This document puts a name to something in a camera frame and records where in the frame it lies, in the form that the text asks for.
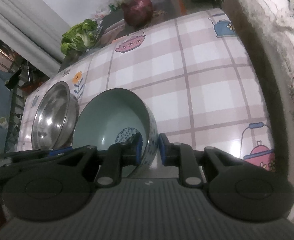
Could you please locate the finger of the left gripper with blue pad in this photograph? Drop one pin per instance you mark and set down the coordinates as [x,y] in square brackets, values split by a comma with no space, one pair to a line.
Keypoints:
[59,151]

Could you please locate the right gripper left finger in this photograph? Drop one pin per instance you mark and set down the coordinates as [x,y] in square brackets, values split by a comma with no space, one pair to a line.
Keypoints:
[118,156]

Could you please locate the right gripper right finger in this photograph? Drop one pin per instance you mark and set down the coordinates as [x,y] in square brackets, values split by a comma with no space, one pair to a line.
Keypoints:
[182,156]

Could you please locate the green ceramic bowl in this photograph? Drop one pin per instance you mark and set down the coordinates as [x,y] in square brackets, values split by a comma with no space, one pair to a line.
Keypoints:
[112,117]

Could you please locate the small steel bowl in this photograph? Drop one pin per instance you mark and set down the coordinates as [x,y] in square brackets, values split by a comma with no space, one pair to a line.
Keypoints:
[55,118]

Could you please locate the plaid tablecloth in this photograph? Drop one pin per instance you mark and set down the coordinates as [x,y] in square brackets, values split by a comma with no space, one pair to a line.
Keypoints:
[195,76]

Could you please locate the green lettuce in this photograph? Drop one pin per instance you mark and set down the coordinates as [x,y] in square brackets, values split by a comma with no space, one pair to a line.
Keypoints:
[81,37]

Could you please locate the red onion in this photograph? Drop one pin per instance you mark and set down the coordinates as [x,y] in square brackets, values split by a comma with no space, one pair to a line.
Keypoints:
[137,13]

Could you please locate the grey curtain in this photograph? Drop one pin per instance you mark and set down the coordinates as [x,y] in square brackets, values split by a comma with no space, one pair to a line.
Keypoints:
[34,31]

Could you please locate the white fringed blanket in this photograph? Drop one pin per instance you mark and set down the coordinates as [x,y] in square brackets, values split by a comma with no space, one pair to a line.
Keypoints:
[266,28]

